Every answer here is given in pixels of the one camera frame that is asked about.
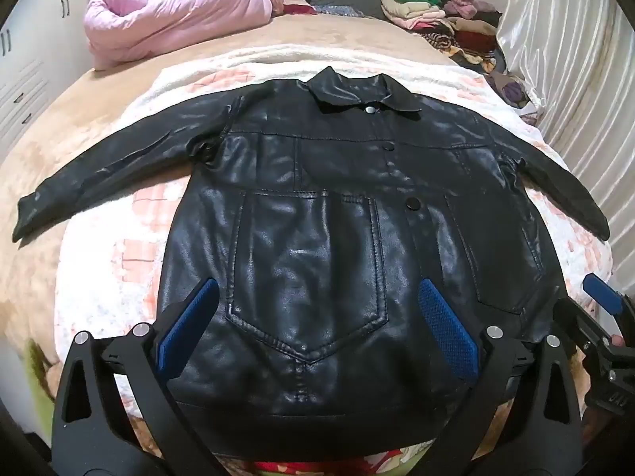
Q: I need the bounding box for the white and orange printed blanket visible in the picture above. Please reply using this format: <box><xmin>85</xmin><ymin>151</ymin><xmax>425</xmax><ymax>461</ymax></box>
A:
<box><xmin>52</xmin><ymin>44</ymin><xmax>613</xmax><ymax>476</ymax></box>

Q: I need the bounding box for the black leather jacket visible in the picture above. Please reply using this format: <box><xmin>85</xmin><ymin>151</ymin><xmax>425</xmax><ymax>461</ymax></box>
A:
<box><xmin>12</xmin><ymin>65</ymin><xmax>611</xmax><ymax>459</ymax></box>

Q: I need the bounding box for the pink quilt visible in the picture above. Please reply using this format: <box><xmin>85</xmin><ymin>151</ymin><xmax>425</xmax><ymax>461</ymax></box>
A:
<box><xmin>83</xmin><ymin>0</ymin><xmax>275</xmax><ymax>71</ymax></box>

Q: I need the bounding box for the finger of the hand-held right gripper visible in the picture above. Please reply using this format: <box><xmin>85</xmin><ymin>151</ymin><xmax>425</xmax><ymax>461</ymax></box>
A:
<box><xmin>582</xmin><ymin>273</ymin><xmax>627</xmax><ymax>319</ymax></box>
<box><xmin>553</xmin><ymin>297</ymin><xmax>616</xmax><ymax>363</ymax></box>

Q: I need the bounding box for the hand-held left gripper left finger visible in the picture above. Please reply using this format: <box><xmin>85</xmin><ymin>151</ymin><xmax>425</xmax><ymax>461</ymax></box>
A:
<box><xmin>51</xmin><ymin>278</ymin><xmax>221</xmax><ymax>476</ymax></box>

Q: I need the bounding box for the blue floral cloth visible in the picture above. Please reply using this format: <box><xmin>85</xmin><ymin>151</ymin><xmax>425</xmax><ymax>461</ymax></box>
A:
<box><xmin>312</xmin><ymin>4</ymin><xmax>368</xmax><ymax>17</ymax></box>

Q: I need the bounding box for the white satin curtain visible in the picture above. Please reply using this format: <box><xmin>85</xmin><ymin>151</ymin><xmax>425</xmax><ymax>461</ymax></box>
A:
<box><xmin>496</xmin><ymin>0</ymin><xmax>635</xmax><ymax>259</ymax></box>

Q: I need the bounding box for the white wardrobe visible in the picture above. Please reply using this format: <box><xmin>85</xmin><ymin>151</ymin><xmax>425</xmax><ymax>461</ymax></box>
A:
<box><xmin>0</xmin><ymin>0</ymin><xmax>85</xmax><ymax>159</ymax></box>

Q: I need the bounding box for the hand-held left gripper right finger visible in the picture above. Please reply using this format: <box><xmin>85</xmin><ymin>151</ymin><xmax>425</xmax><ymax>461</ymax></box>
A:
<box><xmin>418</xmin><ymin>278</ymin><xmax>582</xmax><ymax>476</ymax></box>

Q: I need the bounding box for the pile of folded clothes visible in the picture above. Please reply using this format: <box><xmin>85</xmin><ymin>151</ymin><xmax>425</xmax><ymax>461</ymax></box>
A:
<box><xmin>379</xmin><ymin>0</ymin><xmax>507</xmax><ymax>75</ymax></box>

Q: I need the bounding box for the bed with tan sheet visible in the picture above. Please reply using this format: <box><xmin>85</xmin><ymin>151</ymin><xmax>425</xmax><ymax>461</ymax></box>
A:
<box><xmin>0</xmin><ymin>10</ymin><xmax>497</xmax><ymax>407</ymax></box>

